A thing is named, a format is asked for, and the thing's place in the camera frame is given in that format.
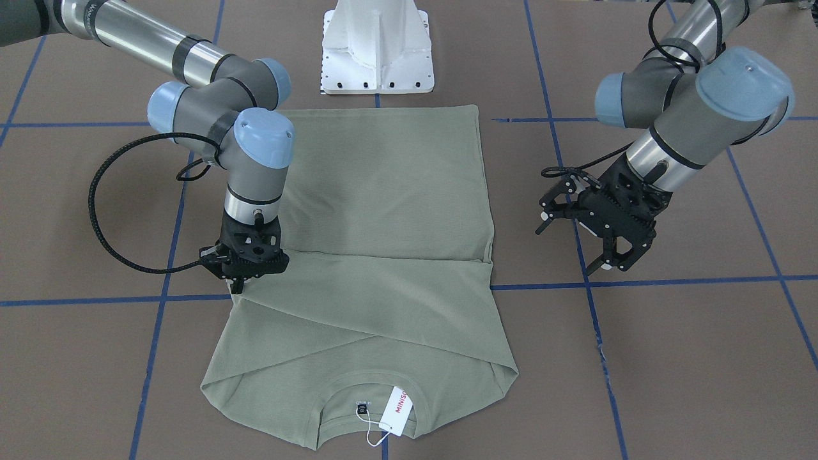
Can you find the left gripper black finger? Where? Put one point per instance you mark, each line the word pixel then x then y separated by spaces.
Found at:
pixel 606 261

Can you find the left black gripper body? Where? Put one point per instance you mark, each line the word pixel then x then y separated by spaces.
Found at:
pixel 595 203

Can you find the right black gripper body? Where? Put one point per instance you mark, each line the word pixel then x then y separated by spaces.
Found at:
pixel 227 237

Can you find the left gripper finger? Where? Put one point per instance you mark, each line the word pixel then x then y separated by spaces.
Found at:
pixel 546 220

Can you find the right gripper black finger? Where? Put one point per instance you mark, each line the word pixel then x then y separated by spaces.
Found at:
pixel 237 284

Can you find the olive green long-sleeve shirt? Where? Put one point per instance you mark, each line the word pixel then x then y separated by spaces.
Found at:
pixel 386 221

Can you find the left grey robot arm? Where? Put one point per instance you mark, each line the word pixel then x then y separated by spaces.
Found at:
pixel 693 97

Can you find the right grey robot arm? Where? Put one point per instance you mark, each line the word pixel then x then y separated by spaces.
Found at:
pixel 218 105

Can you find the white red hang tag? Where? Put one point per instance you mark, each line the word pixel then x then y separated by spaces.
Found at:
pixel 396 413

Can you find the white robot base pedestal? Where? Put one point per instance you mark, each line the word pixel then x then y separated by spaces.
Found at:
pixel 376 47

